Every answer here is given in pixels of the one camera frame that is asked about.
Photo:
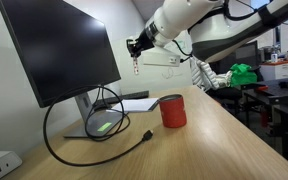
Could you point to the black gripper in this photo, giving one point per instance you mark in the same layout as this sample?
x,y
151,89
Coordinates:
x,y
144,40

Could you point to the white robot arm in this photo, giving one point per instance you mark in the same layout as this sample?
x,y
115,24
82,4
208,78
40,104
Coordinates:
x,y
217,30

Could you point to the red thermos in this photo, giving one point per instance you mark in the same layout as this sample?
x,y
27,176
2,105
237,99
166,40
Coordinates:
x,y
173,111

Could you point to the large whiteboard with drawings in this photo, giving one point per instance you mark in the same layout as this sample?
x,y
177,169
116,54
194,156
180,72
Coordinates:
x,y
157,78

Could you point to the black keyboard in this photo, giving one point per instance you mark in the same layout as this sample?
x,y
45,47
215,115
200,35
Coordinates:
x,y
134,95

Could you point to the white notepad black spine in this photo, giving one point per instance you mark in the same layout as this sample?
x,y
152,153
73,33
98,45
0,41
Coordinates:
x,y
134,105

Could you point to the black computer monitor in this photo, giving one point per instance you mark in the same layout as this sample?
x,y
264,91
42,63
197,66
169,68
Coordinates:
x,y
60,50

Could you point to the white puffy jacket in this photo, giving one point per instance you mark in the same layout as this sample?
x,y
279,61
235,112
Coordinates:
x,y
204,75

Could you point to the green sticky note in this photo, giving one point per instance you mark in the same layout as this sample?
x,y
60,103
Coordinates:
x,y
104,127

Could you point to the silver monitor stand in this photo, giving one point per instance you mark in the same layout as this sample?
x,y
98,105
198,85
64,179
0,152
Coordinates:
x,y
84,120

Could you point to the green cloth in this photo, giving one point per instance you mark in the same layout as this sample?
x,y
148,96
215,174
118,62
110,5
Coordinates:
x,y
242,75

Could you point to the black office chair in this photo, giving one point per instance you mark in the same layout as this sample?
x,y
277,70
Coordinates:
x,y
247,53

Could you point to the orange black clamp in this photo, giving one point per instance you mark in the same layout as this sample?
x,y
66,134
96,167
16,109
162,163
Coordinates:
x,y
262,88

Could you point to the white filing cabinet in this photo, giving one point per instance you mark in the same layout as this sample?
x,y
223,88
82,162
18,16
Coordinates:
x,y
279,70

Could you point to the black robot table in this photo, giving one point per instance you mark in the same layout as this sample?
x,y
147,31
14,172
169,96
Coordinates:
x,y
284,95

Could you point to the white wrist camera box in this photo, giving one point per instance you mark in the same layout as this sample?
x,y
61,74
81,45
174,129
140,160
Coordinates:
x,y
160,57

